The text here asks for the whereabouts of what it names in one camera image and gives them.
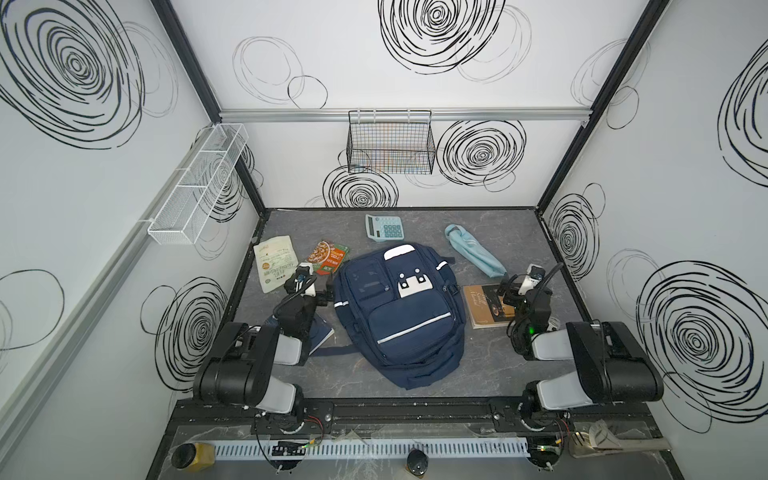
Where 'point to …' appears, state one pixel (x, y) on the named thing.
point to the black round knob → (417, 462)
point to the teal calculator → (384, 228)
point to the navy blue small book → (321, 330)
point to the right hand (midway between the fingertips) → (519, 276)
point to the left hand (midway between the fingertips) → (317, 271)
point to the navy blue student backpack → (403, 307)
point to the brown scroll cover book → (487, 307)
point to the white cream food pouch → (276, 261)
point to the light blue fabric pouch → (474, 251)
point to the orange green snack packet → (326, 257)
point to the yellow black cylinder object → (193, 457)
